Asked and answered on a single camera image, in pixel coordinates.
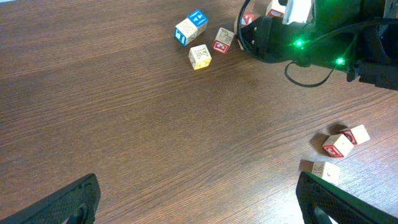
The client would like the wooden block red V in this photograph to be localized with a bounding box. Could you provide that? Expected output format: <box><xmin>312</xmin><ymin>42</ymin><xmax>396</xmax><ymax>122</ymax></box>
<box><xmin>234</xmin><ymin>13</ymin><xmax>254</xmax><ymax>35</ymax></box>

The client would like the wooden block baseball picture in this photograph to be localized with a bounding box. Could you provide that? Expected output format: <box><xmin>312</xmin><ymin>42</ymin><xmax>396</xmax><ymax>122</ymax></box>
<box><xmin>312</xmin><ymin>162</ymin><xmax>340</xmax><ymax>185</ymax></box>

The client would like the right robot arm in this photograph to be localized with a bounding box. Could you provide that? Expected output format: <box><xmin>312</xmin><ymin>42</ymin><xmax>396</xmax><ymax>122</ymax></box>
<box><xmin>234</xmin><ymin>0</ymin><xmax>397</xmax><ymax>90</ymax></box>

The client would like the wooden block butterfly picture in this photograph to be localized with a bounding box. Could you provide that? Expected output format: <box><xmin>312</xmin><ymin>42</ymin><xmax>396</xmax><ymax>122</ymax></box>
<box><xmin>322</xmin><ymin>134</ymin><xmax>354</xmax><ymax>157</ymax></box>

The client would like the wooden block far right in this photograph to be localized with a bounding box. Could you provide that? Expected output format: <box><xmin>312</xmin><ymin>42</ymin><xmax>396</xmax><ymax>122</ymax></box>
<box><xmin>266</xmin><ymin>0</ymin><xmax>285</xmax><ymax>17</ymax></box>

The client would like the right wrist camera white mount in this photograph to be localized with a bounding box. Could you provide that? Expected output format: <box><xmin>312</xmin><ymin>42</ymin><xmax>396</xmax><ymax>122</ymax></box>
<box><xmin>282</xmin><ymin>0</ymin><xmax>312</xmax><ymax>25</ymax></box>

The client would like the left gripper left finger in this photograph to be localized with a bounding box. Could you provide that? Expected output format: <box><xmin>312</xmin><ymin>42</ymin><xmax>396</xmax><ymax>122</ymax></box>
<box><xmin>1</xmin><ymin>174</ymin><xmax>101</xmax><ymax>224</ymax></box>

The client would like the wooden block blue top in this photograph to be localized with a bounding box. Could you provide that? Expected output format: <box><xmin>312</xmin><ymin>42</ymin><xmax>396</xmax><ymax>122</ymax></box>
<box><xmin>187</xmin><ymin>9</ymin><xmax>208</xmax><ymax>35</ymax></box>

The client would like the wooden block red side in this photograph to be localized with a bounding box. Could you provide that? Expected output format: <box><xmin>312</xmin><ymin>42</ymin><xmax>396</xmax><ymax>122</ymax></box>
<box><xmin>338</xmin><ymin>124</ymin><xmax>370</xmax><ymax>145</ymax></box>

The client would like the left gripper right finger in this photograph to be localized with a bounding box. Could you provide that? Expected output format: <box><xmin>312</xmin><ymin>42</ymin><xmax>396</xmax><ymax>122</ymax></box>
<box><xmin>296</xmin><ymin>171</ymin><xmax>397</xmax><ymax>224</ymax></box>

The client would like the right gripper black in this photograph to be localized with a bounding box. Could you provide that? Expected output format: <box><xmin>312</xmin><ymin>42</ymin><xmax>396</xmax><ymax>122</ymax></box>
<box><xmin>241</xmin><ymin>16</ymin><xmax>311</xmax><ymax>63</ymax></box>

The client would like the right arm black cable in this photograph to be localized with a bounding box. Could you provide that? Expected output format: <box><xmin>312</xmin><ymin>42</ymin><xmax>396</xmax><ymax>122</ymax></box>
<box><xmin>236</xmin><ymin>0</ymin><xmax>358</xmax><ymax>88</ymax></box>

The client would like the wooden block yellow side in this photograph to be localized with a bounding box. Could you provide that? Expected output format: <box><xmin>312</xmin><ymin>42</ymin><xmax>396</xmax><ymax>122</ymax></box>
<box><xmin>188</xmin><ymin>44</ymin><xmax>212</xmax><ymax>70</ymax></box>

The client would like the wooden block red edge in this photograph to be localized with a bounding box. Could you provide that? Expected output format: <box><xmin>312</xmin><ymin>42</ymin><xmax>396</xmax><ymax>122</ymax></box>
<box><xmin>212</xmin><ymin>27</ymin><xmax>234</xmax><ymax>54</ymax></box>

